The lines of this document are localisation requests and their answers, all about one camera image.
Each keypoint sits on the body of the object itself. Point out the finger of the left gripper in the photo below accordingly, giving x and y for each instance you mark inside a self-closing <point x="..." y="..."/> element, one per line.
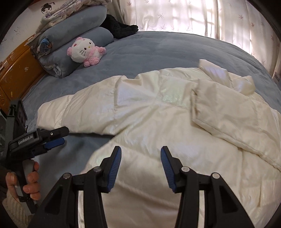
<point x="51" y="135"/>
<point x="50" y="144"/>

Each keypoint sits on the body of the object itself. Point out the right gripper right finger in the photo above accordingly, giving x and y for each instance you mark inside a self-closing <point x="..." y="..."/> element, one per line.
<point x="222" y="207"/>

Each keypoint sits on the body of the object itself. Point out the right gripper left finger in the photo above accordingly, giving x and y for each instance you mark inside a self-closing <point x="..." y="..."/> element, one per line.
<point x="60" y="207"/>

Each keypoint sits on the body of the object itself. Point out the white puffer down jacket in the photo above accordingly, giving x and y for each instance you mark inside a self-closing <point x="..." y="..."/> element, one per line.
<point x="210" y="119"/>

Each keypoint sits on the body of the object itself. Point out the orange wooden headboard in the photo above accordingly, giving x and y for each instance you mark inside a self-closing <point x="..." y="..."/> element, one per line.
<point x="19" y="72"/>

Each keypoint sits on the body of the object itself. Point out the lower blue-grey rolled pillow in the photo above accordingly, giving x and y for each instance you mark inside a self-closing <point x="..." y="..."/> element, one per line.
<point x="59" y="65"/>

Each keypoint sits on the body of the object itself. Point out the blue-grey rolled pillow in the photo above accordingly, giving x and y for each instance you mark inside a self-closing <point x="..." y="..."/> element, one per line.
<point x="69" y="29"/>
<point x="59" y="65"/>

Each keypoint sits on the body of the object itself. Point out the pink white cat plush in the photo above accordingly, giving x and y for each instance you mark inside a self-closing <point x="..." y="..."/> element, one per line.
<point x="84" y="51"/>

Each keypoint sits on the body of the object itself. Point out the upper blue-grey rolled pillow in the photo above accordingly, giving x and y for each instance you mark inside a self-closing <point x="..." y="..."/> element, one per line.
<point x="69" y="29"/>

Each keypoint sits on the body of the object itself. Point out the black fluffy garment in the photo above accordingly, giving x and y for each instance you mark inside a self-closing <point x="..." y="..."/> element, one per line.
<point x="117" y="29"/>

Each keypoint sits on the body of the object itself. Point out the floral folded blanket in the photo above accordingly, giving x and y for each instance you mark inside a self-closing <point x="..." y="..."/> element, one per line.
<point x="64" y="11"/>

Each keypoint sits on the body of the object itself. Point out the white cardboard box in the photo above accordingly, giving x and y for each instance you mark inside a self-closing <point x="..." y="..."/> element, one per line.
<point x="276" y="77"/>

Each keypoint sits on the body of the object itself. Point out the blue-grey bed cover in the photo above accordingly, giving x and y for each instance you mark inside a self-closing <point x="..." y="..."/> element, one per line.
<point x="139" y="53"/>

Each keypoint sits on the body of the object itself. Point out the white floral curtains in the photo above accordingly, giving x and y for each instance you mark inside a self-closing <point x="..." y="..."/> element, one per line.
<point x="235" y="22"/>

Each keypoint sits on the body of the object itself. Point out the cartoon girl wall sticker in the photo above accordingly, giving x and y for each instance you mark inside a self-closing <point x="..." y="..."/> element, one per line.
<point x="47" y="8"/>

